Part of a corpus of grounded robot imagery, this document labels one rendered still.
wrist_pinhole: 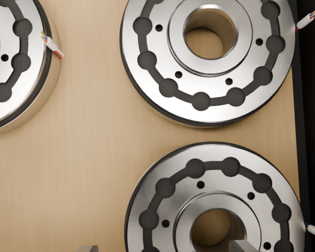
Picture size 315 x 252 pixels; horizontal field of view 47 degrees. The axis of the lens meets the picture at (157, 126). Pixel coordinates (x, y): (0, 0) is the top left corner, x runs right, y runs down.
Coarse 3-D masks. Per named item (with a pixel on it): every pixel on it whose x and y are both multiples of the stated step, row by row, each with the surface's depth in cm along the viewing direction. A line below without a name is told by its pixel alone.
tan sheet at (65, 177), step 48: (48, 0) 24; (96, 0) 24; (96, 48) 24; (192, 48) 24; (96, 96) 23; (288, 96) 24; (0, 144) 23; (48, 144) 23; (96, 144) 23; (144, 144) 23; (240, 144) 24; (288, 144) 24; (0, 192) 23; (48, 192) 23; (96, 192) 23; (0, 240) 23; (48, 240) 23; (96, 240) 23
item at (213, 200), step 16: (208, 192) 20; (224, 192) 20; (192, 208) 20; (208, 208) 20; (224, 208) 20; (240, 208) 20; (176, 224) 20; (192, 224) 20; (240, 224) 20; (256, 224) 20; (176, 240) 19; (256, 240) 20
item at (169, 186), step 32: (192, 160) 21; (224, 160) 21; (256, 160) 20; (160, 192) 20; (192, 192) 20; (256, 192) 20; (288, 192) 20; (128, 224) 20; (160, 224) 20; (288, 224) 20
